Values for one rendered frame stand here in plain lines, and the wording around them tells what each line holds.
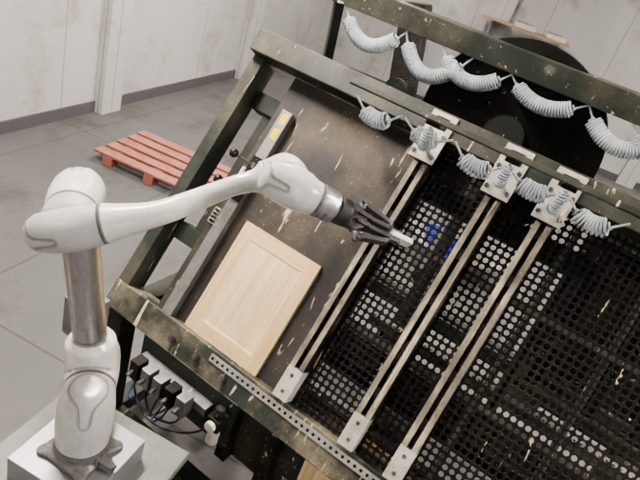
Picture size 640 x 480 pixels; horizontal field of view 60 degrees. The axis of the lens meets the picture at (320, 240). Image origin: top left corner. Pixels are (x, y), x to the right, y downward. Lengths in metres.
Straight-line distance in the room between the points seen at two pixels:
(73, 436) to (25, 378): 1.55
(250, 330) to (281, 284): 0.22
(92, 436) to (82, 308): 0.37
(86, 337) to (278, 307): 0.72
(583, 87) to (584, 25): 8.48
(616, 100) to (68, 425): 2.16
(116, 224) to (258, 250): 0.93
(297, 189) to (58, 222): 0.56
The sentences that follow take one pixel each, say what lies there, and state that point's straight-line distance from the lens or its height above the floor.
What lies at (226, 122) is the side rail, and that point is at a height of 1.58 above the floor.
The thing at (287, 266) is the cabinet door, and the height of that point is 1.25.
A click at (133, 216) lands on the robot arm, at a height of 1.69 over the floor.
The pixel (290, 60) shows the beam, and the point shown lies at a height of 1.90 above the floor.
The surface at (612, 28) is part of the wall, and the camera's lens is 10.95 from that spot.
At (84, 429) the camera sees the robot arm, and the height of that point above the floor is 1.03.
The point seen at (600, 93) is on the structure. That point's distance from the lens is 2.44.
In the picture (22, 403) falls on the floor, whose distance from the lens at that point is 3.22.
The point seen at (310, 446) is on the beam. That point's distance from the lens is 2.11.
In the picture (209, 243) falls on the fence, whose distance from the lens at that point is 2.31.
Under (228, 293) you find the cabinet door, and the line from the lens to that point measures 2.26.
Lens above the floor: 2.41
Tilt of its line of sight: 29 degrees down
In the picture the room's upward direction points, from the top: 19 degrees clockwise
